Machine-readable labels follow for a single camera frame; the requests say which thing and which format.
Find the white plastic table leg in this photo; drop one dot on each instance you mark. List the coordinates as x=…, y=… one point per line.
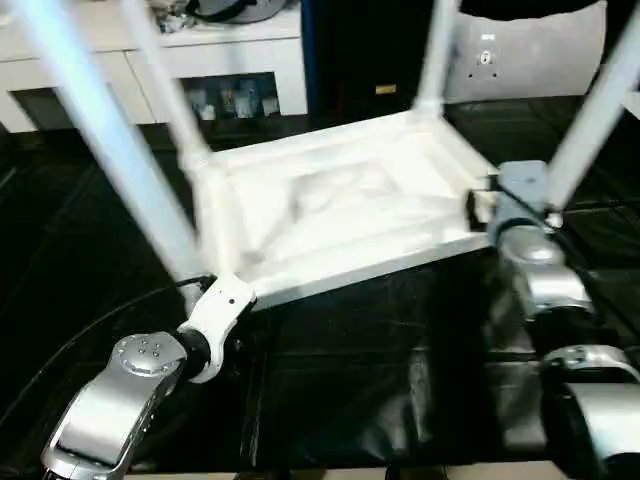
x=165, y=85
x=110, y=140
x=437, y=55
x=595, y=120

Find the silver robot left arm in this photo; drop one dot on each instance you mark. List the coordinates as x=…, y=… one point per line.
x=110, y=410

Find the white cushion with badge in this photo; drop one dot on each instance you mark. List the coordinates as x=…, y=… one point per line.
x=520, y=55

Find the white flat board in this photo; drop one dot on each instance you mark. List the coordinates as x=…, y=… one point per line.
x=632, y=100

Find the black cabinet with yellow label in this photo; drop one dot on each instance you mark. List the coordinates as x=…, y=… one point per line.
x=370, y=55

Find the black work mat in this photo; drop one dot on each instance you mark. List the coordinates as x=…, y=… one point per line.
x=350, y=380

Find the cluster of small bottles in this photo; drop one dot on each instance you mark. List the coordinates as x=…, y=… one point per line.
x=230, y=97

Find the grey bag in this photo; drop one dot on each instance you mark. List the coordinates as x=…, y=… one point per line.
x=240, y=8

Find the white cabinet with glass doors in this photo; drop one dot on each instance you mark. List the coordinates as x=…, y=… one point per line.
x=100, y=60

